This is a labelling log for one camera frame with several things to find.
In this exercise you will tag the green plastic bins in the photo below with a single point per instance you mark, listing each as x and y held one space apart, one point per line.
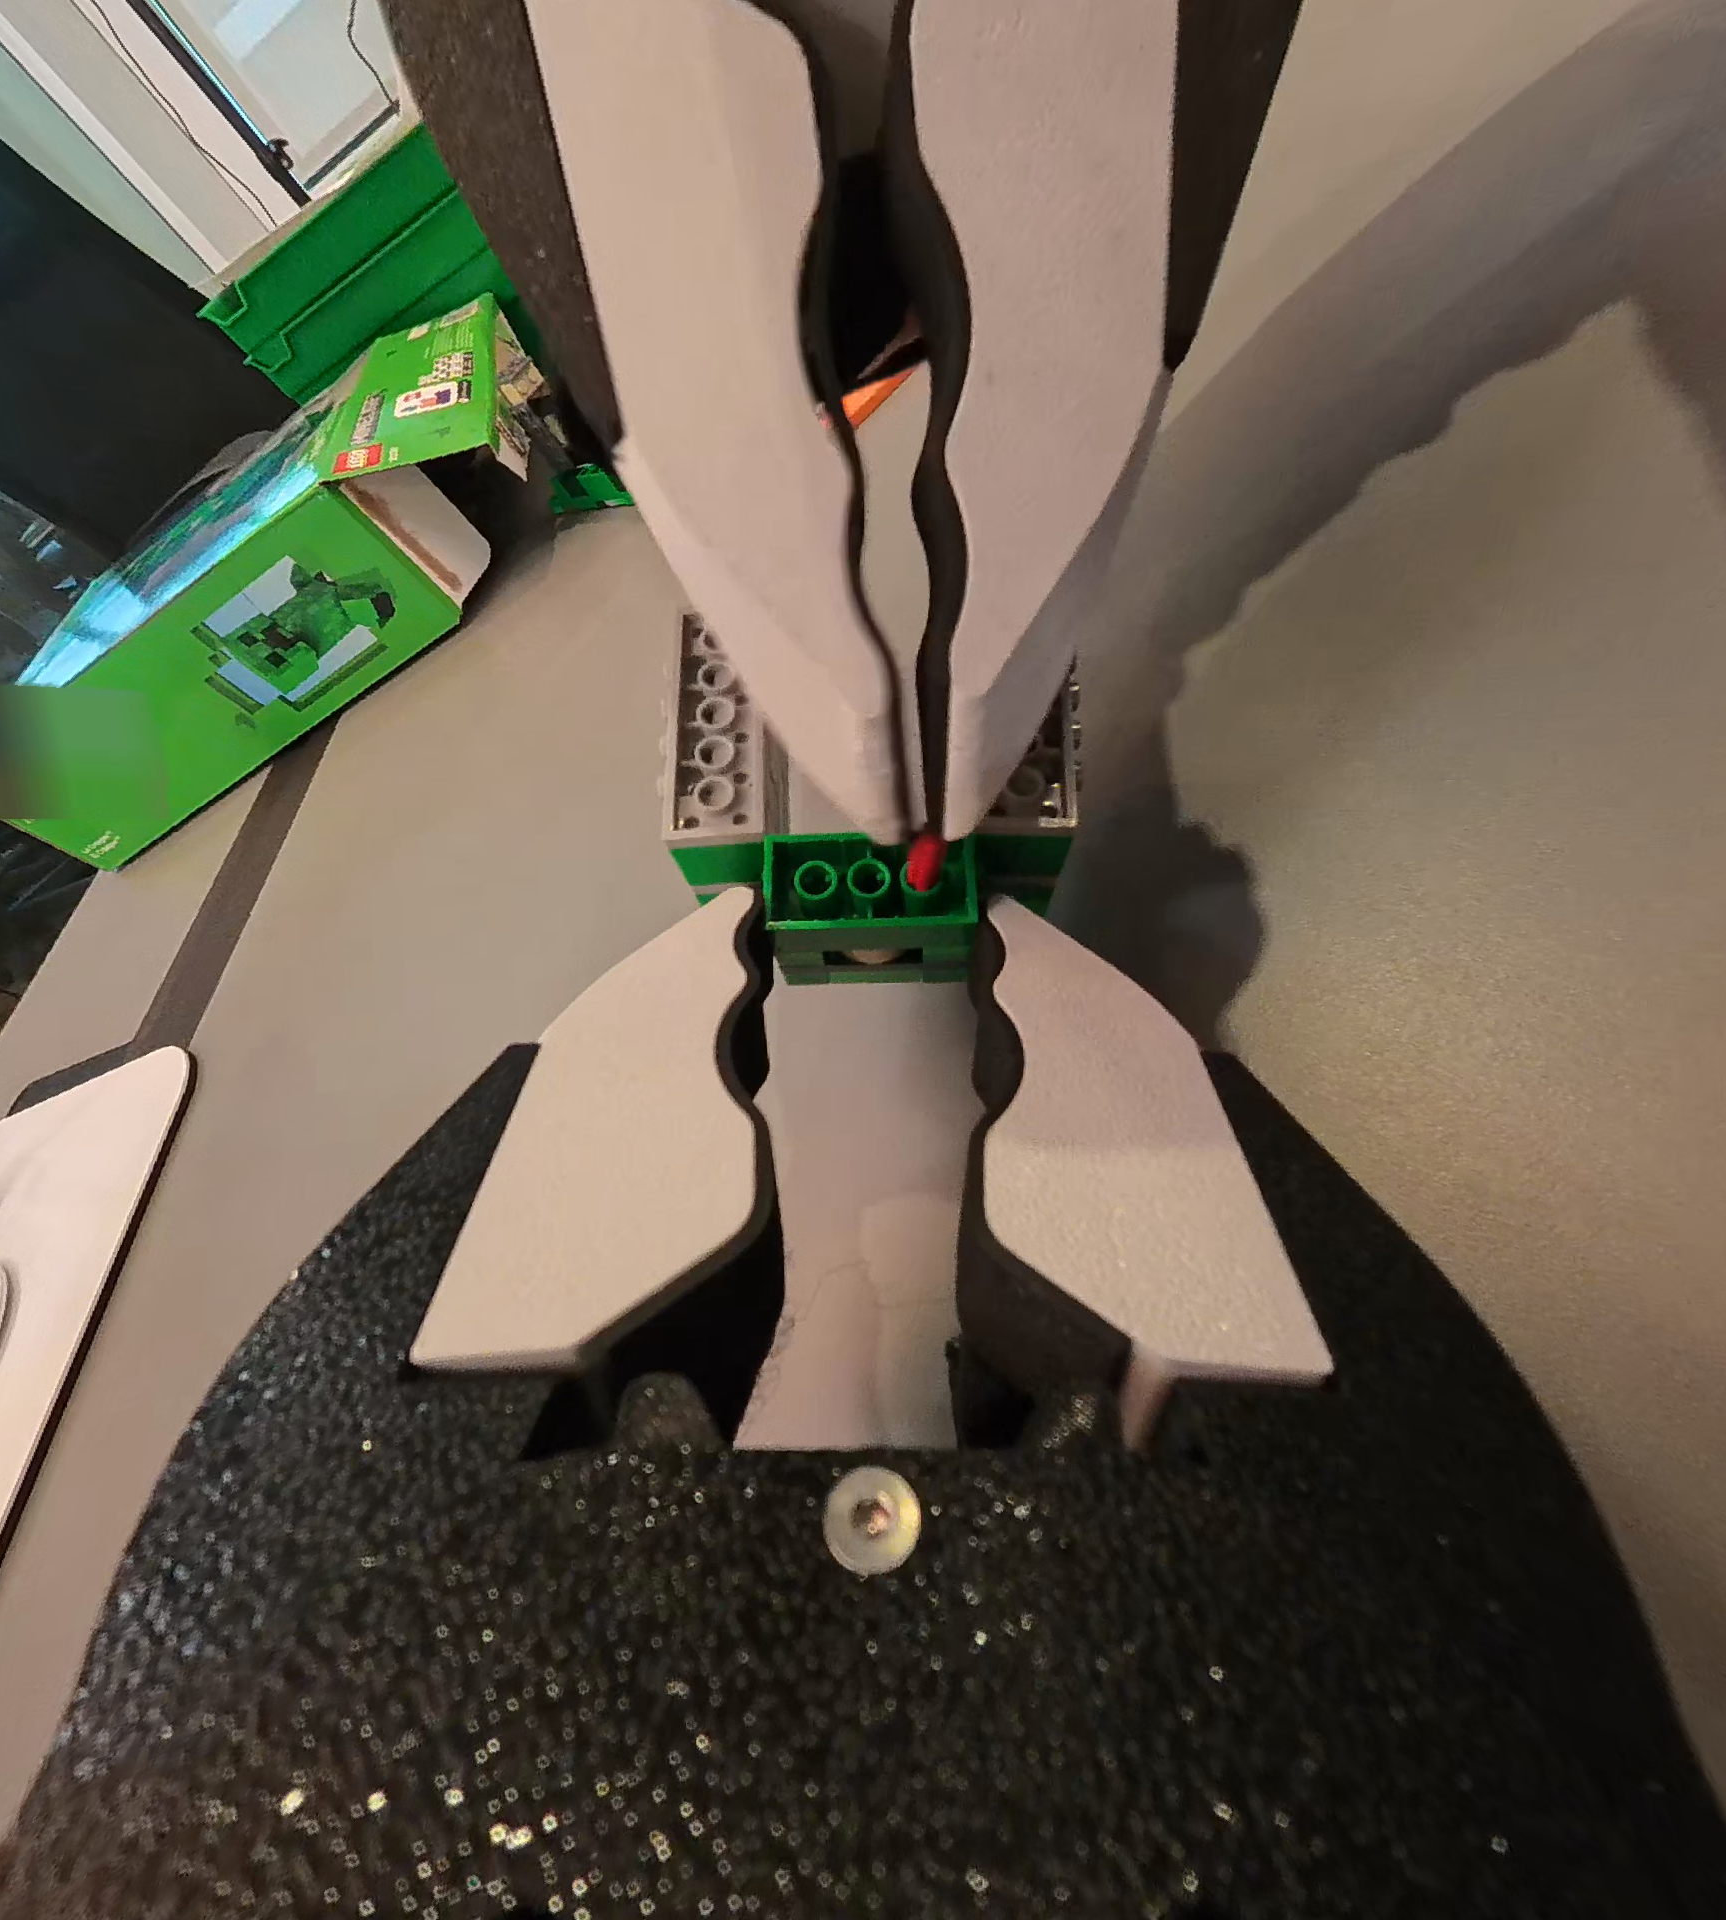
352 241

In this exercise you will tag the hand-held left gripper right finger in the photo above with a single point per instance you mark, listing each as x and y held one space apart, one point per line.
1133 1200

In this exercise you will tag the small red brick piece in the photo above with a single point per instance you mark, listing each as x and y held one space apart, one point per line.
927 858

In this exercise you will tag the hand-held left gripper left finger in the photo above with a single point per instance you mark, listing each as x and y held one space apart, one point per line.
608 1170

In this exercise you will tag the white flat board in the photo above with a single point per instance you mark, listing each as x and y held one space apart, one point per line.
68 1275

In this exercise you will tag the green toy box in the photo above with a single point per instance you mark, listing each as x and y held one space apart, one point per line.
203 631

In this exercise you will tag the green and grey brick model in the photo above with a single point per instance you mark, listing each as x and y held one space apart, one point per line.
797 948

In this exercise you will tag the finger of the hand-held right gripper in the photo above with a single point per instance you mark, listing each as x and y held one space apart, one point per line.
1059 300
699 374

